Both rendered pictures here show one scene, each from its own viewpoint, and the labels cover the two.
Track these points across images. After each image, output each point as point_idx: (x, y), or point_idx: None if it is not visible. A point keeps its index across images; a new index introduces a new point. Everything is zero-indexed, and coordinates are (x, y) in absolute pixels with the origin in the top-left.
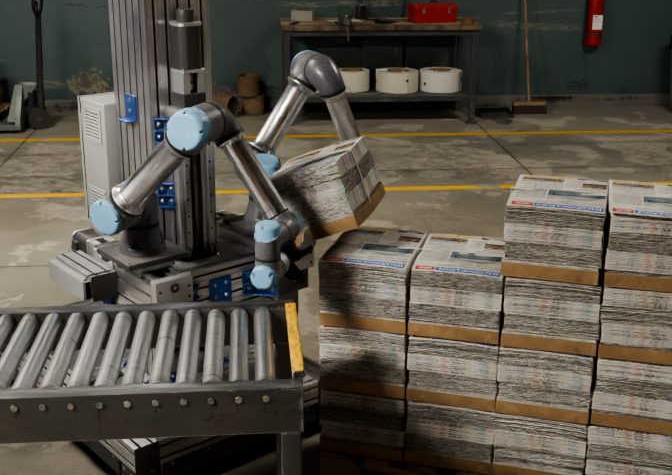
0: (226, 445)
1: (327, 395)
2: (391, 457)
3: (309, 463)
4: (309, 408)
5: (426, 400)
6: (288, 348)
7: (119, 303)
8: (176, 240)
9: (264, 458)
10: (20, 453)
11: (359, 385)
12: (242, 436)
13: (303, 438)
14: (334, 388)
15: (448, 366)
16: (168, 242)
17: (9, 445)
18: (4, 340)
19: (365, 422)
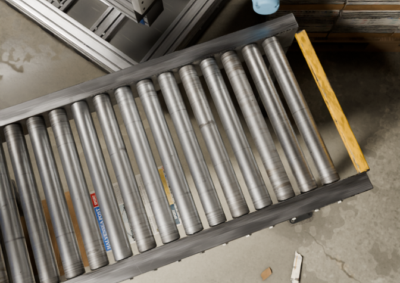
0: (191, 42)
1: (275, 12)
2: (318, 36)
3: (244, 27)
4: None
5: (359, 9)
6: (286, 49)
7: None
8: None
9: (211, 29)
10: (36, 67)
11: (305, 6)
12: (199, 30)
13: None
14: (283, 9)
15: None
16: None
17: (23, 59)
18: (53, 159)
19: (303, 21)
